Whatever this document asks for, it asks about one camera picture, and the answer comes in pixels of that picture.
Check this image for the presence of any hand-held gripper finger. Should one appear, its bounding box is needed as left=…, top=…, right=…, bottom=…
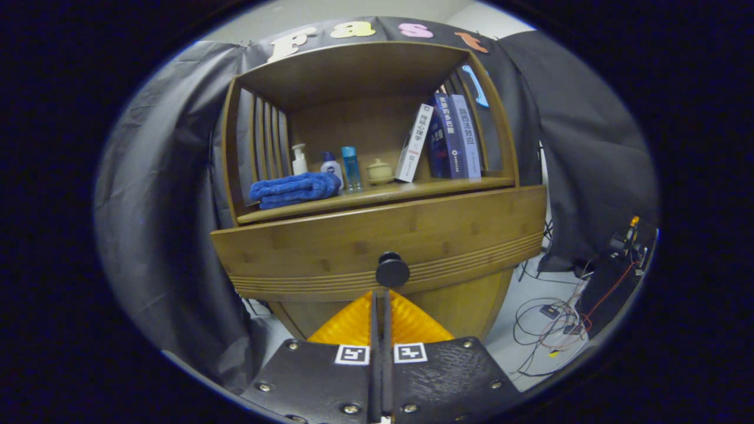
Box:
left=382, top=289, right=522, bottom=424
left=242, top=290, right=383, bottom=424

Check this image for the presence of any black drawer knob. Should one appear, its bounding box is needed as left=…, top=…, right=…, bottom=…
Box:
left=376, top=252, right=411, bottom=289

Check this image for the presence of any wooden drawer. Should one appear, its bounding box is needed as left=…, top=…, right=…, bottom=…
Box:
left=210, top=185, right=547, bottom=304

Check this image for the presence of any wooden cabinet door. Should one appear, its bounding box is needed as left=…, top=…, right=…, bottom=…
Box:
left=274, top=299, right=367, bottom=340
left=406, top=268, right=514, bottom=342

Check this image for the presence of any wooden countertop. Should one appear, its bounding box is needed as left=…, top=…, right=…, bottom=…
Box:
left=236, top=177, right=516, bottom=226

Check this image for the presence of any wooden cabinet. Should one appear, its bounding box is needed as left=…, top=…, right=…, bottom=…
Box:
left=209, top=40, right=548, bottom=342

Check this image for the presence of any blue folded towel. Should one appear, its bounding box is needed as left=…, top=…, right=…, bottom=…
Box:
left=249, top=172, right=343, bottom=210

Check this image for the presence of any beige lidded teacup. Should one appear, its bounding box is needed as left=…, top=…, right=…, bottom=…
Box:
left=366, top=158, right=395, bottom=186

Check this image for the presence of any clear blue bottle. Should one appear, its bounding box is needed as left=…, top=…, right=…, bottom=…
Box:
left=341, top=146, right=362, bottom=192

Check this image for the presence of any white bottle with blue cap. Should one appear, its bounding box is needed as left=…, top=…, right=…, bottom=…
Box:
left=320, top=151, right=345, bottom=190

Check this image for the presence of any white book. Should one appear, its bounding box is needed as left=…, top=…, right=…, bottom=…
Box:
left=395, top=104, right=435, bottom=183

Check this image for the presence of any dark blue book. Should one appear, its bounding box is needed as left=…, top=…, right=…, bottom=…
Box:
left=425, top=92, right=469, bottom=180

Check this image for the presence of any pale blue book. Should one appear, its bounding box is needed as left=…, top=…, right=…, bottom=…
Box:
left=451, top=94, right=482, bottom=180

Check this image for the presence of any black device with orange part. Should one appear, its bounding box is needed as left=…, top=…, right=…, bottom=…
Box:
left=610, top=216, right=649, bottom=271

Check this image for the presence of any black backdrop cloth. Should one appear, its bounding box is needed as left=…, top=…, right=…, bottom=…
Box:
left=94, top=16, right=659, bottom=395

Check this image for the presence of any tangle of floor cables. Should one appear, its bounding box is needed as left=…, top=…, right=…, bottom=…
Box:
left=511, top=259, right=640, bottom=377

